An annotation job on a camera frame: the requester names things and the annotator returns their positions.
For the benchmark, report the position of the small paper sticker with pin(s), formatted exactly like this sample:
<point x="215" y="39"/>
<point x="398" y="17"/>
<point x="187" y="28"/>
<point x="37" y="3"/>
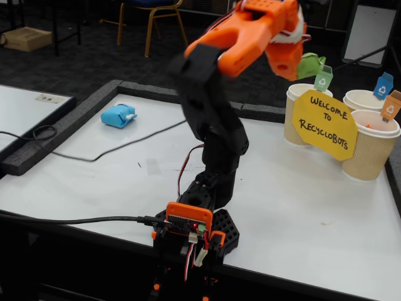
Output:
<point x="50" y="98"/>

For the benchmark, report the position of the blue paper wad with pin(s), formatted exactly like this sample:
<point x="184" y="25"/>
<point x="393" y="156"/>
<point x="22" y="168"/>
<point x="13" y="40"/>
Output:
<point x="116" y="116"/>

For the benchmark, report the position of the orange recycling bin label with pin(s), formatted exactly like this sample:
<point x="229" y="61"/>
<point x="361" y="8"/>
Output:
<point x="392" y="108"/>

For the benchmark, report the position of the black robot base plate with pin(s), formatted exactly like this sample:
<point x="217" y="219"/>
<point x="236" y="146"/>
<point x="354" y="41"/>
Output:
<point x="230" y="233"/>

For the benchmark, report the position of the dark grey foam strip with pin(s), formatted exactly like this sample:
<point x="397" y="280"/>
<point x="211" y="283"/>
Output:
<point x="395" y="182"/>
<point x="266" y="109"/>
<point x="62" y="120"/>

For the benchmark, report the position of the green paper wad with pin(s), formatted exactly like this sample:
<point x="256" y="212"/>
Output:
<point x="308" y="67"/>

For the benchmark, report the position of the whiteboard with black frame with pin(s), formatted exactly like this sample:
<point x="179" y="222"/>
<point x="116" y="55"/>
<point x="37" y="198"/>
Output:
<point x="22" y="109"/>

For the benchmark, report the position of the cream rippled paper cup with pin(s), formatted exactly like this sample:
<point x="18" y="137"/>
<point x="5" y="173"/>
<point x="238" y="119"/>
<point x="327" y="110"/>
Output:
<point x="293" y="128"/>

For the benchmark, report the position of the green recycling bin label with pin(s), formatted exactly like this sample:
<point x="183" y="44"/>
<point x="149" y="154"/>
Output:
<point x="322" y="82"/>

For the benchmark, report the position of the blue recycling bin label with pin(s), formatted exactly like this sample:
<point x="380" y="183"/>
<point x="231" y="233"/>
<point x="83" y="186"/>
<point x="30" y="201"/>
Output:
<point x="383" y="87"/>

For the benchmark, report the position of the orange paper wad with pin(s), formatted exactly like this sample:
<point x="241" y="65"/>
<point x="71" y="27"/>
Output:
<point x="368" y="126"/>

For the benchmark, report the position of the orange and black robot arm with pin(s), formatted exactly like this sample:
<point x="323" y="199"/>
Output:
<point x="213" y="109"/>

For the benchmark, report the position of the white tape wrap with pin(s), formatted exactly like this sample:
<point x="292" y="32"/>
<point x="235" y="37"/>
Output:
<point x="296" y="34"/>

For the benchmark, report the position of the black orange table clamp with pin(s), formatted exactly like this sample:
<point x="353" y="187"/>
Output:
<point x="216" y="241"/>

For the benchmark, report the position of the cardboard box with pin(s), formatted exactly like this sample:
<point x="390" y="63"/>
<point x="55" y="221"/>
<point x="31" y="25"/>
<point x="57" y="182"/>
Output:
<point x="26" y="39"/>

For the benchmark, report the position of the white panel black frame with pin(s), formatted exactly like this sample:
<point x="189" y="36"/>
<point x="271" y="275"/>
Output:
<point x="369" y="31"/>

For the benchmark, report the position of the black metal desk frame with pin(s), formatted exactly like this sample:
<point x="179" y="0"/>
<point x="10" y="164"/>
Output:
<point x="55" y="31"/>

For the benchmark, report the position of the yellow handwritten welcome sign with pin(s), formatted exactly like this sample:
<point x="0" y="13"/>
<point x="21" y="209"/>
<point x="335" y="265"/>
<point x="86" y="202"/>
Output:
<point x="326" y="125"/>

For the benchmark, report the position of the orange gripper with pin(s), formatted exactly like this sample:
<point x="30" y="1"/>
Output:
<point x="284" y="64"/>

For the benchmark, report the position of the orange cased controller board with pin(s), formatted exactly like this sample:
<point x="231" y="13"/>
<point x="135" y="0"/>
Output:
<point x="188" y="216"/>

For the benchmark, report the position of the kraft rippled paper cup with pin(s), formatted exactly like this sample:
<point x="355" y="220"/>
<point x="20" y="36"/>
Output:
<point x="360" y="100"/>
<point x="371" y="156"/>

